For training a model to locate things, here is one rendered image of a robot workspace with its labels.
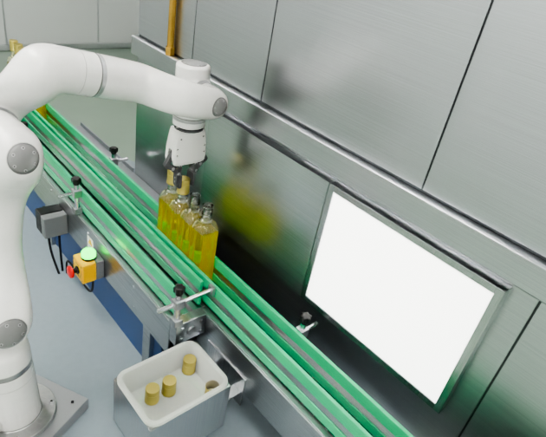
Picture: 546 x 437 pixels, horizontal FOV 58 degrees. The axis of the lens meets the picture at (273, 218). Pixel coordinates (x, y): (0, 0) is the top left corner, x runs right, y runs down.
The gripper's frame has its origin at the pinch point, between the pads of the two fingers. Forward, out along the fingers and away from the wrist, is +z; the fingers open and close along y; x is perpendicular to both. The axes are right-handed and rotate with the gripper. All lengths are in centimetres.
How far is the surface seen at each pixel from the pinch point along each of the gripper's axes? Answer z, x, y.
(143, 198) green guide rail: 21.6, -27.3, -3.4
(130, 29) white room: 104, -574, -286
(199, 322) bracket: 29.9, 23.8, 7.8
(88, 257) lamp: 31.9, -18.2, 19.6
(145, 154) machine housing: 17, -48, -15
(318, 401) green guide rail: 24, 63, 3
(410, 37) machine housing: -50, 46, -15
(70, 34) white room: 110, -574, -200
